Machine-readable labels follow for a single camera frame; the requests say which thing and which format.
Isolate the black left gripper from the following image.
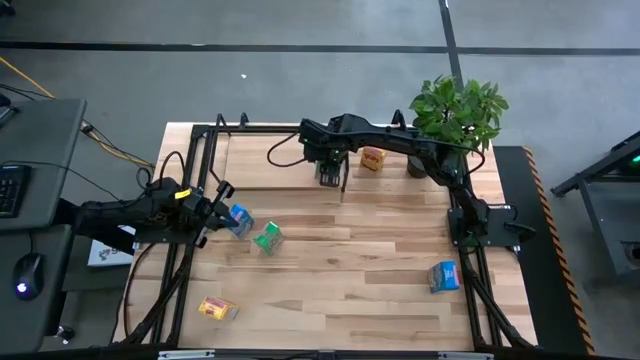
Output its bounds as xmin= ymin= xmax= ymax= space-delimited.
xmin=188 ymin=180 xmax=240 ymax=249

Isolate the blue Rice Krispies cereal box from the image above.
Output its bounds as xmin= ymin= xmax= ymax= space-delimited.
xmin=427 ymin=259 xmax=461 ymax=295
xmin=227 ymin=203 xmax=256 ymax=240

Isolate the yellow cereal box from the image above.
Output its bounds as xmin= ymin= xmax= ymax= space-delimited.
xmin=359 ymin=146 xmax=389 ymax=173
xmin=197 ymin=295 xmax=240 ymax=322

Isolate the black plant pot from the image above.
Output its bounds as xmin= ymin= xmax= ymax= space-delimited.
xmin=406 ymin=152 xmax=431 ymax=180

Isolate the white printed box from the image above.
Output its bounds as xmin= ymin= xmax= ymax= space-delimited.
xmin=87 ymin=224 xmax=137 ymax=269

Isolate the green leafy plant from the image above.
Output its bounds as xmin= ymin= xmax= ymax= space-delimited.
xmin=408 ymin=74 xmax=510 ymax=154

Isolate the silver aluminium bar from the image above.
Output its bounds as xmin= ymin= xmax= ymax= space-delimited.
xmin=158 ymin=349 xmax=216 ymax=360
xmin=438 ymin=351 xmax=495 ymax=360

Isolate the grey desk surface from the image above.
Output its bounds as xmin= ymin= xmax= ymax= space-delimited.
xmin=0 ymin=98 xmax=88 ymax=232
xmin=0 ymin=224 xmax=74 ymax=354

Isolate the black computer mouse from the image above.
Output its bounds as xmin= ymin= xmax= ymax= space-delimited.
xmin=12 ymin=252 xmax=46 ymax=301

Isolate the black keyboard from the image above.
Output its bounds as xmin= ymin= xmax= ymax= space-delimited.
xmin=0 ymin=164 xmax=33 ymax=219

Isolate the black hazard-striped floor mat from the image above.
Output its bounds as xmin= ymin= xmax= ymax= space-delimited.
xmin=492 ymin=144 xmax=597 ymax=357

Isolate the black neighbouring robot station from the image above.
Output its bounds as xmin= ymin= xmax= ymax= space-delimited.
xmin=549 ymin=128 xmax=640 ymax=289

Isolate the black wire shelf frame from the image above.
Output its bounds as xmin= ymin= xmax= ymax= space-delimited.
xmin=214 ymin=109 xmax=409 ymax=195

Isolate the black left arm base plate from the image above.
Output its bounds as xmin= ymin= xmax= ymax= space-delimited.
xmin=130 ymin=227 xmax=200 ymax=247

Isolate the black metal table frame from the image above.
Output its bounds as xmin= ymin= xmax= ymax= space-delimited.
xmin=112 ymin=122 xmax=539 ymax=351

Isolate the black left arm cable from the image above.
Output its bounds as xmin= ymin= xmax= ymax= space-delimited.
xmin=157 ymin=149 xmax=189 ymax=184

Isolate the black floor cable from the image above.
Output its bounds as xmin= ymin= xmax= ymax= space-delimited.
xmin=79 ymin=121 xmax=156 ymax=169

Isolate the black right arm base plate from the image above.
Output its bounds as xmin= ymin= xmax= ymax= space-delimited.
xmin=447 ymin=204 xmax=537 ymax=250

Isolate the yellow floor cable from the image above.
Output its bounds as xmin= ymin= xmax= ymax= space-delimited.
xmin=0 ymin=55 xmax=156 ymax=169

